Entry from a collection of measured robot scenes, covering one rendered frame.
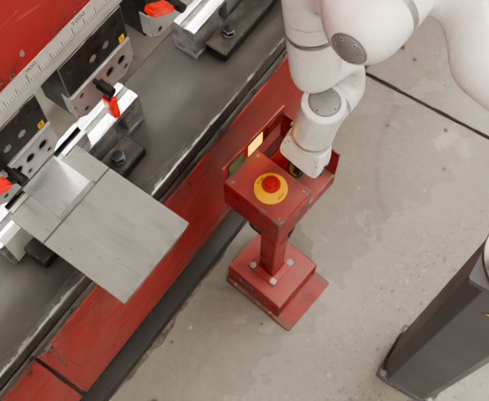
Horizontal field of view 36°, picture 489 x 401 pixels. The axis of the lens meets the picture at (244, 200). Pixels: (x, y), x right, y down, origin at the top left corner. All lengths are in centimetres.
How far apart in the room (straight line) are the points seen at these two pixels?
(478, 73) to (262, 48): 73
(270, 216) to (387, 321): 87
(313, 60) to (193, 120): 41
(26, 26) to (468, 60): 59
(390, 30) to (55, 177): 70
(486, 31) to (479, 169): 160
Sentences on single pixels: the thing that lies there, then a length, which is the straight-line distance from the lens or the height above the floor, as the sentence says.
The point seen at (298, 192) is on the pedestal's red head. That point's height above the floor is 78.
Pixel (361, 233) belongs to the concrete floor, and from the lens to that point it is 242.
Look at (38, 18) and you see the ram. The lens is 110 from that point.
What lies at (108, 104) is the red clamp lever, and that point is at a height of 113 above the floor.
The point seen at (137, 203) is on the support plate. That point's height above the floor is 100.
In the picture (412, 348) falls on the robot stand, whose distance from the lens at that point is 194.
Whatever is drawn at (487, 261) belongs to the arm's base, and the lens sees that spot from 136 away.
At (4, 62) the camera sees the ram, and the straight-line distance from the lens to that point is 109.
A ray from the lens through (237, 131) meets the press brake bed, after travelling 174.
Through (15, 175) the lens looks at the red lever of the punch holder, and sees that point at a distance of 122.
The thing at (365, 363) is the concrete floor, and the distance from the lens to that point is 231.
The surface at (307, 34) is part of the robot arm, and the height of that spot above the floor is 128.
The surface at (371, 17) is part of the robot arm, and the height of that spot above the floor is 147.
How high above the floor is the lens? 225
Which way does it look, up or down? 68 degrees down
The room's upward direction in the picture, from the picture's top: straight up
